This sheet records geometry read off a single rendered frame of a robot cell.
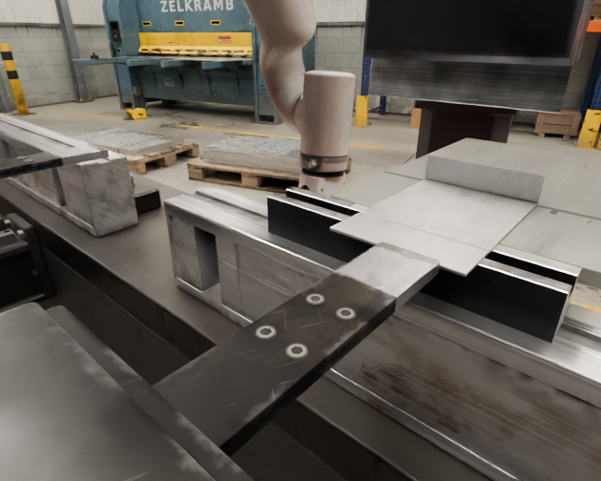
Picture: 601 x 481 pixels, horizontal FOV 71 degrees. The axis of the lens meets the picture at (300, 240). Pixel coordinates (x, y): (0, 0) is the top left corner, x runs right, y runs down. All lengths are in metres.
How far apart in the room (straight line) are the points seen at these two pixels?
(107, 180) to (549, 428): 0.51
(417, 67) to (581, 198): 0.18
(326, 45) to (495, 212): 7.02
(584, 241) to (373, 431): 0.17
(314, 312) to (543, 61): 0.14
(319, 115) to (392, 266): 0.50
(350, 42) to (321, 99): 6.45
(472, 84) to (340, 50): 6.98
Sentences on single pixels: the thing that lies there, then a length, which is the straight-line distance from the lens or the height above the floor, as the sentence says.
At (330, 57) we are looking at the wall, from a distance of 7.27.
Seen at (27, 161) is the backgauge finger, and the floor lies 1.01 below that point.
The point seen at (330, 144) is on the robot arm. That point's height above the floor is 0.95.
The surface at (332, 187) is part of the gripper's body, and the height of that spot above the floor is 0.87.
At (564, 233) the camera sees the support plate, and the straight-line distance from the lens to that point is 0.30.
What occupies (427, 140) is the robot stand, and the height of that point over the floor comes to 0.92.
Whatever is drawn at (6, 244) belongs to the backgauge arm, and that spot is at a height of 0.84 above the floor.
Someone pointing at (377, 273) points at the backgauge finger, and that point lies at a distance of 0.21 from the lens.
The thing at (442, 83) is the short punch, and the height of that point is 1.09.
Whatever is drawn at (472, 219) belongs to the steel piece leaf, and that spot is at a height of 1.00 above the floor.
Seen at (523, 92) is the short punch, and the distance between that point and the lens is 0.23.
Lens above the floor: 1.11
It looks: 26 degrees down
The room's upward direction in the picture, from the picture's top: straight up
